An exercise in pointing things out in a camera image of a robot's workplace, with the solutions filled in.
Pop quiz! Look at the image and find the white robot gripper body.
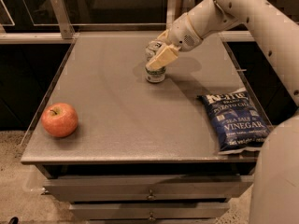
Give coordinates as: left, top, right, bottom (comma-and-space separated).
167, 13, 203, 51

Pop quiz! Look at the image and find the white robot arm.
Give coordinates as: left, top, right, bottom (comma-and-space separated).
146, 0, 299, 224

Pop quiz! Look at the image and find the grey drawer cabinet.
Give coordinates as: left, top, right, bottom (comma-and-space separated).
21, 35, 257, 224

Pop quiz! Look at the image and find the blue kettle chips bag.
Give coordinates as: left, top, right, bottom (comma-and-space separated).
198, 89, 270, 155

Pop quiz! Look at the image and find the top grey drawer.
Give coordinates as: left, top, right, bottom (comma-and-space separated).
44, 175, 253, 203

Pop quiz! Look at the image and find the grey drawer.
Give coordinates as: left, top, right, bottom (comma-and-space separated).
70, 203, 229, 220
44, 175, 253, 203

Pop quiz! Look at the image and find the middle grey drawer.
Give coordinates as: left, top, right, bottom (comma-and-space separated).
70, 203, 229, 220

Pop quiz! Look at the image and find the green white soda can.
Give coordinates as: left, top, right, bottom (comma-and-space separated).
145, 40, 166, 83

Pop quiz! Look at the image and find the red apple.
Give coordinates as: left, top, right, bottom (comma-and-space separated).
41, 103, 78, 137

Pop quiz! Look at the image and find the horizontal metal rail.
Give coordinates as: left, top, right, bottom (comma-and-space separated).
0, 31, 254, 45

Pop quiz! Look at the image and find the left metal bracket post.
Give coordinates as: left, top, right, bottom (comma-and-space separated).
50, 0, 75, 39

